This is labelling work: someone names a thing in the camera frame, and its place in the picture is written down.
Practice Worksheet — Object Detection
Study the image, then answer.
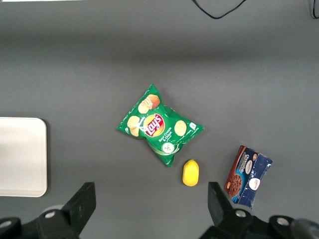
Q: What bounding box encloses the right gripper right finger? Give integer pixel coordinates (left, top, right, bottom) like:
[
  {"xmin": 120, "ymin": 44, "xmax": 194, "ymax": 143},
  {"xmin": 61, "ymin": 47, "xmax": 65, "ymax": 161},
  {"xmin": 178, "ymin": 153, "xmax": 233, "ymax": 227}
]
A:
[{"xmin": 199, "ymin": 182, "xmax": 254, "ymax": 239}]

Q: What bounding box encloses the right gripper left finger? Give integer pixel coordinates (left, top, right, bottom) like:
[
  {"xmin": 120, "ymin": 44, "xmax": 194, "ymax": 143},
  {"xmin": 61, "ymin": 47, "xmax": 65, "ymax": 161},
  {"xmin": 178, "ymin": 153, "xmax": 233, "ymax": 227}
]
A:
[{"xmin": 37, "ymin": 182, "xmax": 97, "ymax": 239}]

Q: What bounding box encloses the blue chocolate cookie box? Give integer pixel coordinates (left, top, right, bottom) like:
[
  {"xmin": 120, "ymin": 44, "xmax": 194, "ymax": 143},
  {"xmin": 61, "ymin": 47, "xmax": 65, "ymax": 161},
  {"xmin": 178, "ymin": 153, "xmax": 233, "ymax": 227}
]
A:
[{"xmin": 224, "ymin": 145, "xmax": 274, "ymax": 210}]

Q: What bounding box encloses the white rectangular tray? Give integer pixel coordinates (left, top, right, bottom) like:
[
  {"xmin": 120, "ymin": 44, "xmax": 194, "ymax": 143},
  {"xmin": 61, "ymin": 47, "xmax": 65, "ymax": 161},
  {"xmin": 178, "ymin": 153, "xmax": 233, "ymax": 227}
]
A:
[{"xmin": 0, "ymin": 117, "xmax": 48, "ymax": 198}]

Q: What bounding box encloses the yellow lemon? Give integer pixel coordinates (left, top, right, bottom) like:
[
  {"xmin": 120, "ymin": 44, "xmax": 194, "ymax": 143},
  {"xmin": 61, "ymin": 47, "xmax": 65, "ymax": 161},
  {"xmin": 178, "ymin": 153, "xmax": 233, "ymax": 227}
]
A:
[{"xmin": 182, "ymin": 159, "xmax": 200, "ymax": 187}]

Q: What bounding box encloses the green chips bag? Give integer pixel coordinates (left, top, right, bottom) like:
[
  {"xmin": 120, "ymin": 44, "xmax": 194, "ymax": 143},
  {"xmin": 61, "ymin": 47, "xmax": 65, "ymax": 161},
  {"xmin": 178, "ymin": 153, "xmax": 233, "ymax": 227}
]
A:
[{"xmin": 116, "ymin": 83, "xmax": 205, "ymax": 168}]

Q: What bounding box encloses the long looping black cable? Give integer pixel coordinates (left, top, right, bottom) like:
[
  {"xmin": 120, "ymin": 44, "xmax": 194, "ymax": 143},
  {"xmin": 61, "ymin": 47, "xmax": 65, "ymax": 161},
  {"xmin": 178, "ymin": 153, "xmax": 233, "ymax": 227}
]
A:
[{"xmin": 191, "ymin": 0, "xmax": 248, "ymax": 19}]

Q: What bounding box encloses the short black cable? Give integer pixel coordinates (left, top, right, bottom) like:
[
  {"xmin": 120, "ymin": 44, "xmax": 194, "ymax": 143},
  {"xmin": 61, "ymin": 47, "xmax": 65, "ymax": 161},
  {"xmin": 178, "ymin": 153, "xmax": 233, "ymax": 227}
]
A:
[{"xmin": 310, "ymin": 0, "xmax": 319, "ymax": 19}]

